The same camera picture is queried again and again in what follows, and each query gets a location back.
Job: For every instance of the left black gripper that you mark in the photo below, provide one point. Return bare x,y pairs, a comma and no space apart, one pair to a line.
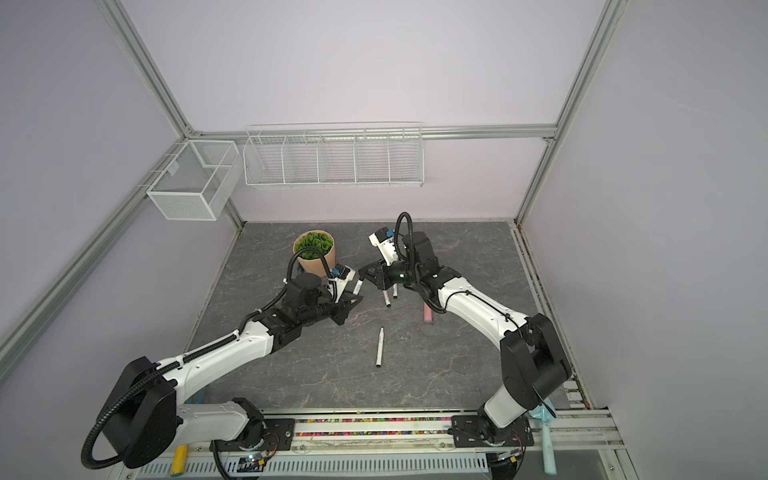
342,305

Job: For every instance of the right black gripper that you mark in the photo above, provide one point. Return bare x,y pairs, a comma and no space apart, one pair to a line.
383,276

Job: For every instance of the potted green plant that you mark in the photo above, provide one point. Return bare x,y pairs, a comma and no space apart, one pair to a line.
318,246

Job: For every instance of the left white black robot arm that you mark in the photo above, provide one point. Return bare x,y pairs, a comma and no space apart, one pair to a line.
147,413

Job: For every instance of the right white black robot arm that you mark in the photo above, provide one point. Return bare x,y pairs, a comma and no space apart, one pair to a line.
533,360

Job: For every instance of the white mesh box basket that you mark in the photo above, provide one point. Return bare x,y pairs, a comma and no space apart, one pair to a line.
198,181

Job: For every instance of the teal garden trowel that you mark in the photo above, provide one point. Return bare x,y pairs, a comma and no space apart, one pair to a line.
544,414

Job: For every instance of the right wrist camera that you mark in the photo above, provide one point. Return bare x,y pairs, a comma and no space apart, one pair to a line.
384,240

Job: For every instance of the white wire shelf basket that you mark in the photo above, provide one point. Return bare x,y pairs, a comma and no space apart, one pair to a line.
334,154

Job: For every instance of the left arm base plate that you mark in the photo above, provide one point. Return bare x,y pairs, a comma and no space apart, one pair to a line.
270,435

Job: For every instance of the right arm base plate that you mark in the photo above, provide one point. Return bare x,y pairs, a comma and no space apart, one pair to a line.
475,431

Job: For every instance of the white perforated cable tray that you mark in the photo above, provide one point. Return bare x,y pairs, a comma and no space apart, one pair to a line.
342,466

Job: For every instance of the yellow handled blue tool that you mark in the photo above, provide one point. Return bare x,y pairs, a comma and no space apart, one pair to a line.
179,461

